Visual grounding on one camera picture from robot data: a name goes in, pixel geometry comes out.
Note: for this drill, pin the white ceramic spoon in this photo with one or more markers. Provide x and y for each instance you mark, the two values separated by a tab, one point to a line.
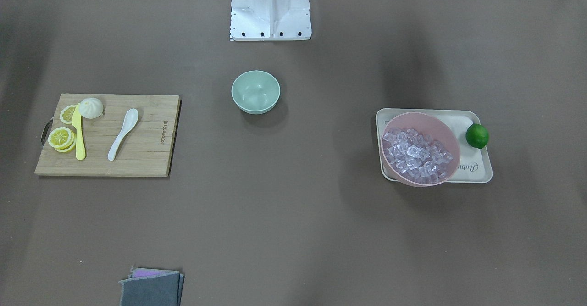
129	122

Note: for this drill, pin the light green bowl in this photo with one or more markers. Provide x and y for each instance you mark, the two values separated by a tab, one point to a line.
255	92

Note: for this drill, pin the pile of clear ice cubes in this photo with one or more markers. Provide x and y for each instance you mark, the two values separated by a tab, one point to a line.
415	156

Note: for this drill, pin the pink bowl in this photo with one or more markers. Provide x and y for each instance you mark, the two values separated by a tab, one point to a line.
423	121

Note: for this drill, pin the bamboo cutting board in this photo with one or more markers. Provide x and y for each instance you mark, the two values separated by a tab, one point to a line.
145	152

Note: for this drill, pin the cream rectangular tray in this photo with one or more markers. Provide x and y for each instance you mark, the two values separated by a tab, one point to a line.
474	166

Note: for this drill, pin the green lime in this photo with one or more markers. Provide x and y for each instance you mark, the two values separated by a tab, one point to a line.
477	136

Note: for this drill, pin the purple cloth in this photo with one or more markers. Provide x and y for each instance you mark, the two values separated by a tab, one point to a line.
148	272

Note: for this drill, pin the white steamed bun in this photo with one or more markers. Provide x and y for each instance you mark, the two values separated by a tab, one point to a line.
91	108

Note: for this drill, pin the grey folded cloth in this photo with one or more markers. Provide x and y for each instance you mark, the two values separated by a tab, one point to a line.
163	290

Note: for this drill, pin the yellow plastic knife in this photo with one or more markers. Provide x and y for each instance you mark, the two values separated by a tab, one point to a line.
80	150

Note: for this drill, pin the upper lemon slice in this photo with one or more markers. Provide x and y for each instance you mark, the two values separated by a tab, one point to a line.
66	115

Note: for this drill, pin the lower lemon slice stack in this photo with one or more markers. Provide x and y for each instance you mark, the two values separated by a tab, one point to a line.
62	140

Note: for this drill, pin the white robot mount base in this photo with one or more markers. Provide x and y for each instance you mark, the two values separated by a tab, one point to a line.
270	20

